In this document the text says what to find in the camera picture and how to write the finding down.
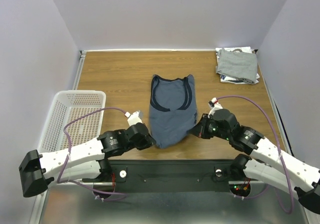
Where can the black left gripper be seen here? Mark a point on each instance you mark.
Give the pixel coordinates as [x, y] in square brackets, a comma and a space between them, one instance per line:
[149, 141]

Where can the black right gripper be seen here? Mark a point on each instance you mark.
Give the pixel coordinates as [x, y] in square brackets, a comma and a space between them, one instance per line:
[201, 128]

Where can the blue tank top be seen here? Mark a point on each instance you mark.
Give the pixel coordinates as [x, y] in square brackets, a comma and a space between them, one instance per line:
[173, 109]

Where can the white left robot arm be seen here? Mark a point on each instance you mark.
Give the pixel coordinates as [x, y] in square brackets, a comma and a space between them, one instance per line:
[87, 162]

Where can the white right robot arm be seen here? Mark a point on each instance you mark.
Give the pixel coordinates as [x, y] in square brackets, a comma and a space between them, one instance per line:
[263, 160]

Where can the folded white printed tank top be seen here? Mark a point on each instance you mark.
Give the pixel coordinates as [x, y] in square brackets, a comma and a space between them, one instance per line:
[237, 59]

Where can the folded grey tank top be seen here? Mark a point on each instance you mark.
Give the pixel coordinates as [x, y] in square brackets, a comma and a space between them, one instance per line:
[236, 65]

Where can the white plastic basket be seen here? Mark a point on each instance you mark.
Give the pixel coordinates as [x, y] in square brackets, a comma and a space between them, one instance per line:
[65, 108]

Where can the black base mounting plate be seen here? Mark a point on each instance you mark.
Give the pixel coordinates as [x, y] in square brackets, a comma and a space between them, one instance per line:
[155, 176]

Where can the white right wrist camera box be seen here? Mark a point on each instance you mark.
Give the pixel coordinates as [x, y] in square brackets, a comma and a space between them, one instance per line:
[214, 106]

